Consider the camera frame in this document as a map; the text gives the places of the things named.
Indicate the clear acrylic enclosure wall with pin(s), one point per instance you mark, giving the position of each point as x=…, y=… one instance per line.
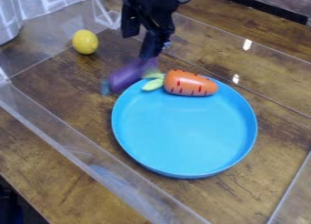
x=149, y=199

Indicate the purple toy eggplant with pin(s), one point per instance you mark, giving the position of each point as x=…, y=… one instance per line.
x=127, y=75

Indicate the round blue tray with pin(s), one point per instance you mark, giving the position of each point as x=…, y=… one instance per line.
x=185, y=137

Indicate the yellow toy lemon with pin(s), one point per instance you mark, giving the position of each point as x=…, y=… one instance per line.
x=86, y=42

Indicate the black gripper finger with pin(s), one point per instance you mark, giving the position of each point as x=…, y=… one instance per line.
x=131, y=22
x=156, y=42

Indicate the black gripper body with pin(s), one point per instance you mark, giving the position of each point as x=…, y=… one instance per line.
x=158, y=10

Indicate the clear acrylic corner bracket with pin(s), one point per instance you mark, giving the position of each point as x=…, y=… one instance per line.
x=106, y=17

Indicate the orange toy carrot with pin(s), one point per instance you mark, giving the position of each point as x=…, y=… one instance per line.
x=181, y=83

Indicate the grey white curtain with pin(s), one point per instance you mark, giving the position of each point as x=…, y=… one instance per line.
x=18, y=11

